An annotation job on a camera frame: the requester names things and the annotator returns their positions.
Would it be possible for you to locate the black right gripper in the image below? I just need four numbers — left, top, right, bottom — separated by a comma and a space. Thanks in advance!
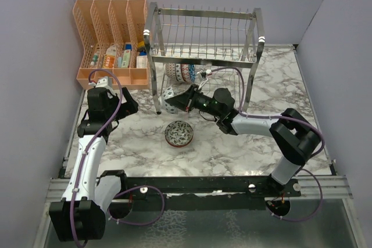
166, 84, 223, 119

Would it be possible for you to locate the blue floral patterned bowl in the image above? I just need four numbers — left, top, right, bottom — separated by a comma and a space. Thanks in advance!
161, 86, 178, 114

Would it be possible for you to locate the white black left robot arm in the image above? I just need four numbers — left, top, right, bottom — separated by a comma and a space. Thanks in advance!
49, 87, 138, 246

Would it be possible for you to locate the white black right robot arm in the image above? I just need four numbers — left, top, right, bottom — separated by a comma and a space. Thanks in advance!
162, 84, 324, 196

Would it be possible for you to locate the steel two-tier dish rack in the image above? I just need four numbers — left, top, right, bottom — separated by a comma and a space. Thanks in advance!
143, 2, 266, 114

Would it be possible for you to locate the white pill box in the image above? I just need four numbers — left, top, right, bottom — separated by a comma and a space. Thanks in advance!
137, 55, 148, 69

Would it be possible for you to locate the orange white packet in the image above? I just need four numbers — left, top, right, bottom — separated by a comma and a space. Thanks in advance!
102, 45, 117, 69

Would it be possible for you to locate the green white box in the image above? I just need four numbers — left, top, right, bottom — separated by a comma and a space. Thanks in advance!
121, 49, 131, 68

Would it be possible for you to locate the yellow black item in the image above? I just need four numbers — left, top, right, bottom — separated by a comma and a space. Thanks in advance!
137, 41, 145, 52

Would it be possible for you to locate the peach plastic file organizer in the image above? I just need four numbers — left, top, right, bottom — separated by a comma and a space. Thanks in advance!
73, 0, 150, 89

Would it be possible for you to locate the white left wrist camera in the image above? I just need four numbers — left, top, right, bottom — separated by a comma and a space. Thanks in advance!
95, 76, 115, 95

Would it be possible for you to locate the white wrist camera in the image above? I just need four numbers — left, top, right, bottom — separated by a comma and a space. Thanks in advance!
197, 69, 212, 90
95, 76, 115, 95

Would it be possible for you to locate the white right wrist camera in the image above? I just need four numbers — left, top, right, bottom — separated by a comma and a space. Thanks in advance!
197, 69, 212, 90

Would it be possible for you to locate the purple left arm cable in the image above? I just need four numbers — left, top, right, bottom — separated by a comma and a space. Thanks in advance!
69, 69, 123, 247

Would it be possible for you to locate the black mounting rail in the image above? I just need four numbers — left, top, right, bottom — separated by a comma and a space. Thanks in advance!
112, 175, 301, 212

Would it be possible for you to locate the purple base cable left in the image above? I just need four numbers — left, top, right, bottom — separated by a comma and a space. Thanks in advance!
106, 185, 166, 226

